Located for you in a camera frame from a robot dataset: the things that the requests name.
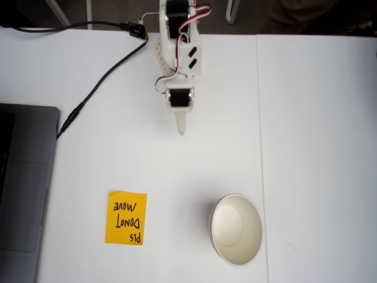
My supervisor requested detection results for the brown paper cup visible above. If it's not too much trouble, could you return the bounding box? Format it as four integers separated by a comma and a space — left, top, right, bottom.
209, 193, 263, 267

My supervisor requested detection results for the black controller board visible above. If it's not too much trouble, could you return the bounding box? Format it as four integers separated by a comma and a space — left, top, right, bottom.
127, 21, 147, 39

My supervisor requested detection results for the grey chair leg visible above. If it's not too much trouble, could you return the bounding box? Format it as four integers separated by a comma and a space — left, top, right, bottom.
225, 0, 240, 25

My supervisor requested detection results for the yellow sticky note with writing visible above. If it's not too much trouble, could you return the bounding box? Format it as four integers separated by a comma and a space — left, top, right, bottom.
104, 190, 147, 245

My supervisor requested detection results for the upright grey metal leg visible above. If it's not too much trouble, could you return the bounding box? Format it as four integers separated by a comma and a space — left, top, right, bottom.
86, 0, 94, 30

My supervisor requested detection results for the slanted grey metal leg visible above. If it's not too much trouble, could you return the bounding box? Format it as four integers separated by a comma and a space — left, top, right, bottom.
45, 0, 71, 27

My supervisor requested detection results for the dark grey laptop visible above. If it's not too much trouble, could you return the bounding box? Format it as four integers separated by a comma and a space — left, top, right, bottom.
0, 103, 61, 283

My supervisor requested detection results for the red white gripper servo cable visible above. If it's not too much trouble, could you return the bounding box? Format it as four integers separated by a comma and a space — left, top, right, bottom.
154, 32, 189, 95

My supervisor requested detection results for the red white arm servo cable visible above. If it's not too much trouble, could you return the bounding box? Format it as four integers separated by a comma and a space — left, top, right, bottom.
178, 2, 212, 30

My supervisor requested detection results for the thin white board wire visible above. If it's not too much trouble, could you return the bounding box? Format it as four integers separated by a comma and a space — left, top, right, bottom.
138, 12, 162, 26

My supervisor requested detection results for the black cable with thick plug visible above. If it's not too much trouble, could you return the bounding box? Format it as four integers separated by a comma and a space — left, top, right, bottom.
55, 41, 149, 139

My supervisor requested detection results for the thin black cable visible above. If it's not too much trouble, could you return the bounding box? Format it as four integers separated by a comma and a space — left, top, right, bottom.
0, 20, 130, 33

